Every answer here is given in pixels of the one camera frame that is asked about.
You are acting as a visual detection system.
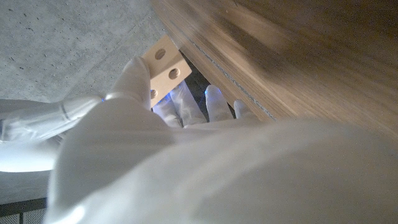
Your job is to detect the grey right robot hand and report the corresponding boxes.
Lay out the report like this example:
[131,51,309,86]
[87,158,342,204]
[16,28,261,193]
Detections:
[0,95,105,174]

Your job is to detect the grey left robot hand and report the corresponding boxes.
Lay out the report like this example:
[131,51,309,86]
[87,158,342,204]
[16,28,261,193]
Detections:
[43,55,398,224]

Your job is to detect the wooden block with holes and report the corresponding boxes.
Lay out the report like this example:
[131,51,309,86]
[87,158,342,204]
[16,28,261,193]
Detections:
[142,34,193,108]

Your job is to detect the grey perforated panel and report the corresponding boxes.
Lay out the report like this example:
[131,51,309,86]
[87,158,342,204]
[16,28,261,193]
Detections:
[23,207,47,224]
[0,213,21,224]

